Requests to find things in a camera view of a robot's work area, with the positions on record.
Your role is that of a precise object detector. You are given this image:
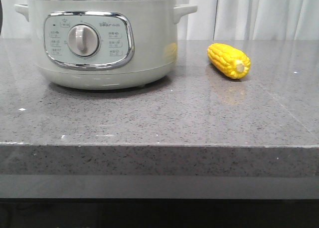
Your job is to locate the yellow corn cob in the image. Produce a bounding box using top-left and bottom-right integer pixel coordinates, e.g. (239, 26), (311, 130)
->
(207, 43), (251, 79)

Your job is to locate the pale green electric pot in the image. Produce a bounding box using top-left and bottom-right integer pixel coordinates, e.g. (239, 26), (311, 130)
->
(14, 0), (197, 90)

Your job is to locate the white curtain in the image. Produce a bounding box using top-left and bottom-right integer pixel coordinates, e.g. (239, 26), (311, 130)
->
(0, 0), (319, 40)

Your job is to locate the beige pot control knob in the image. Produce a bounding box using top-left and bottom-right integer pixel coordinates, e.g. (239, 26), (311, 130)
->
(68, 24), (99, 57)

